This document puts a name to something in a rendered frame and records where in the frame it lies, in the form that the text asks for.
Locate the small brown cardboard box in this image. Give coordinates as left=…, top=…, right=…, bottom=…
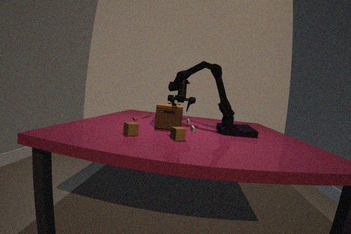
left=170, top=127, right=186, bottom=140
left=123, top=122, right=139, bottom=136

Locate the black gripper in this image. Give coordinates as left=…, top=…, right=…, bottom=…
left=168, top=88, right=196, bottom=112

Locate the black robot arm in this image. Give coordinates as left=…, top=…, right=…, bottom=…
left=168, top=61, right=234, bottom=127

